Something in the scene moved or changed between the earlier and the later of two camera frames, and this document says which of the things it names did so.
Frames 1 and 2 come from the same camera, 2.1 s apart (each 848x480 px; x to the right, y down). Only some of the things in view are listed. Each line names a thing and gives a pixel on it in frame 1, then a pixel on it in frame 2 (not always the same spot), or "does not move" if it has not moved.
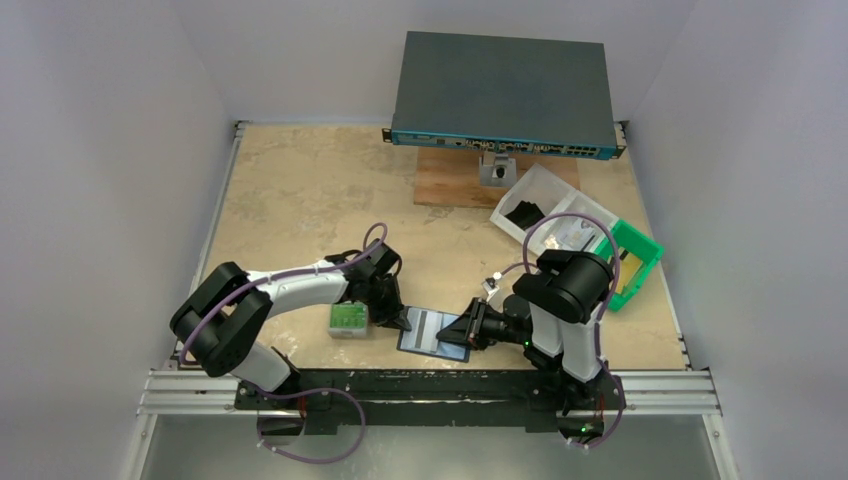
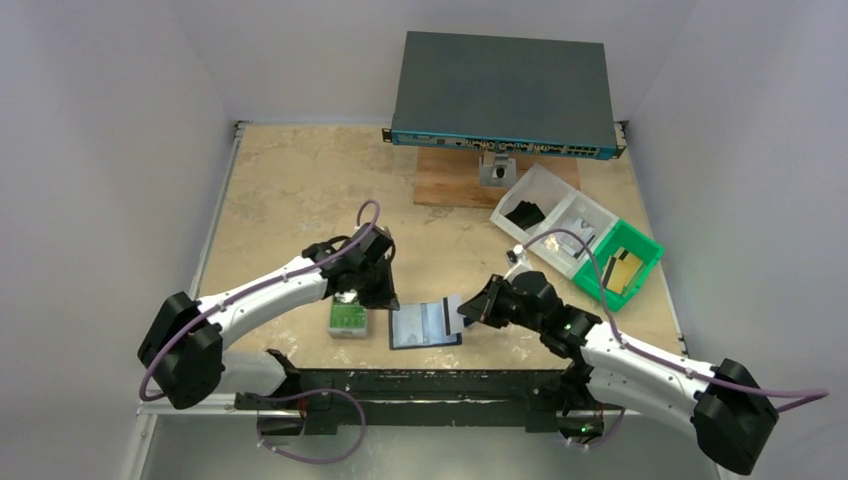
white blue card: x=577 y=235 does not move
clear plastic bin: x=529 y=200 does not move
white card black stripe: x=425 y=326 to x=453 y=320
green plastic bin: x=642 y=246 does not move
